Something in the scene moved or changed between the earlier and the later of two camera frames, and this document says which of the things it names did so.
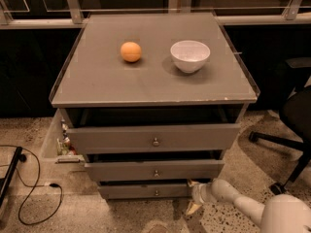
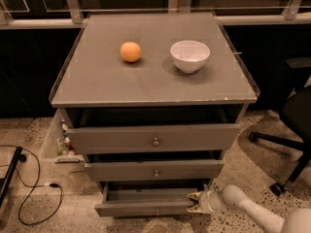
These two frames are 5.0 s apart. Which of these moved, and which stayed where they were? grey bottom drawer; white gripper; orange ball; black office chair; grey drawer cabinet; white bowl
Moved: grey bottom drawer; white gripper
Stayed: orange ball; white bowl; black office chair; grey drawer cabinet
